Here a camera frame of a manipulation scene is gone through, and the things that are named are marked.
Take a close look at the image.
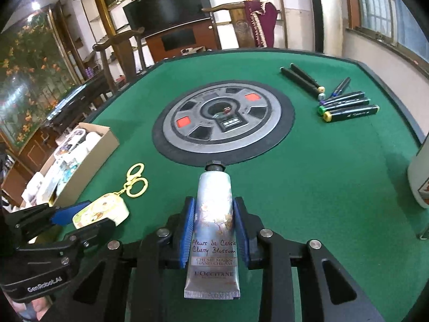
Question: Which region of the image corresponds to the yellow keychain case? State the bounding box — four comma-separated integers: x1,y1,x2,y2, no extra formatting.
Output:
72,163,149,229

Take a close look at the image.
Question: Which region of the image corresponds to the silver floral hand cream tube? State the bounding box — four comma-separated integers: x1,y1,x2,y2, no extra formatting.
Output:
184,161,241,300

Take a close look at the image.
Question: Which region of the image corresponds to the light blue tissue pack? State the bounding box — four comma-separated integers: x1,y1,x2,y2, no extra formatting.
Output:
56,161,80,196

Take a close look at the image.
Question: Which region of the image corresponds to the clear pink cosmetic pouch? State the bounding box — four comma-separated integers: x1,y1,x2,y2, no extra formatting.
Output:
54,128,87,159

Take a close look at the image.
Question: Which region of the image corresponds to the white bottle green label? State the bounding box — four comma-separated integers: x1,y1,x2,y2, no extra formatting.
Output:
84,131,102,152

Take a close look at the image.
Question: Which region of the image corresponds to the brown cardboard box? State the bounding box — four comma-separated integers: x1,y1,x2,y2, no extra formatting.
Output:
20,123,119,208

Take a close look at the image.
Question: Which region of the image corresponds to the round grey table centre panel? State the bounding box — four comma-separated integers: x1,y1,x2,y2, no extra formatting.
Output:
152,80,295,166

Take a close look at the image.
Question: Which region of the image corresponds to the black marker yellow cap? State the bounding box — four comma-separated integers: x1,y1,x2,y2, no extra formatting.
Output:
323,105,380,123

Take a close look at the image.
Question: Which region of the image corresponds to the black marker green cap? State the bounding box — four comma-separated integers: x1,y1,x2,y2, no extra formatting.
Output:
318,97,370,116

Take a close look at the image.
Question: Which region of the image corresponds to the black marker dark cap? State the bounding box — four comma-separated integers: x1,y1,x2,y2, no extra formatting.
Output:
319,91,365,105

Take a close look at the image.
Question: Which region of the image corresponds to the black marker grey cap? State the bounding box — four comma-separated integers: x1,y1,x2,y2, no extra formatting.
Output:
280,67,325,100

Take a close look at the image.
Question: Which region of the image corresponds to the black marker beige cap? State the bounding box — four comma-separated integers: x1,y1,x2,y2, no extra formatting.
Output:
290,63,325,93

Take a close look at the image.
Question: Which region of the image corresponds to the blue pen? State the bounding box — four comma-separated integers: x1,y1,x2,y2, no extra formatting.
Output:
329,77,351,98

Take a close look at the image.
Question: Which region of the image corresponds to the wooden chair left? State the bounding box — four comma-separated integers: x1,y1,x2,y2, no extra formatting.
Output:
91,26,149,95

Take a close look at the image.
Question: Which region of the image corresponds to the white liquor bottle red cap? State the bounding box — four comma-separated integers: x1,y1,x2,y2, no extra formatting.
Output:
407,137,429,208

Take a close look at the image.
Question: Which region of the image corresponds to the wooden chair with maroon cloth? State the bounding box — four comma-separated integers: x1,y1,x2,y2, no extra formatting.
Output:
201,1,286,50

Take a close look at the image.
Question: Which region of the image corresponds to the maroon cloth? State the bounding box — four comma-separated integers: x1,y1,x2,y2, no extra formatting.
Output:
244,1,278,48

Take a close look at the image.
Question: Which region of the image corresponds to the black flat television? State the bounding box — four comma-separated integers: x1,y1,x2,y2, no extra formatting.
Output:
124,0,210,37

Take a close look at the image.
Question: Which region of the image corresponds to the white tower air conditioner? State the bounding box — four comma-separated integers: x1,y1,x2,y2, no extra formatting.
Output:
311,0,344,57

